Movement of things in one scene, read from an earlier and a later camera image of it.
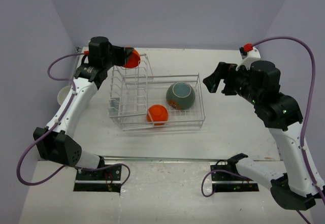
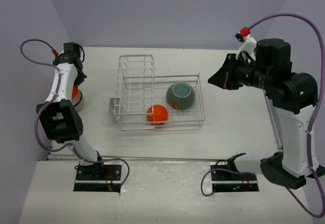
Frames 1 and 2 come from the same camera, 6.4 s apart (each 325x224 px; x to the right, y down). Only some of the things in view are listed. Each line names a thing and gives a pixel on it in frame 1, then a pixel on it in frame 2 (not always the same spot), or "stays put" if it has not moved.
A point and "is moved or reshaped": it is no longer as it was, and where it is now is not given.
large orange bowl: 134,59 is moved or reshaped
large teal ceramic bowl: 181,95 stays put
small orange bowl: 158,115 stays put
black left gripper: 123,52 -> 79,79
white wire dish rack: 139,101 stays put
